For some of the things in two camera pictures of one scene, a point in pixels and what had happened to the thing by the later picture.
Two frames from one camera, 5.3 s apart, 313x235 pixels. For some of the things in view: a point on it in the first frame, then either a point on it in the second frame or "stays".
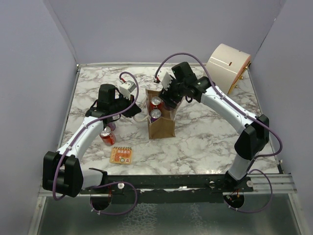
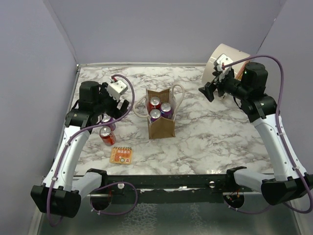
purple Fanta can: [155, 114] stays
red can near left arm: [107, 136] stays
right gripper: [165, 95] to [210, 88]
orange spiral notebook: [122, 155] stays
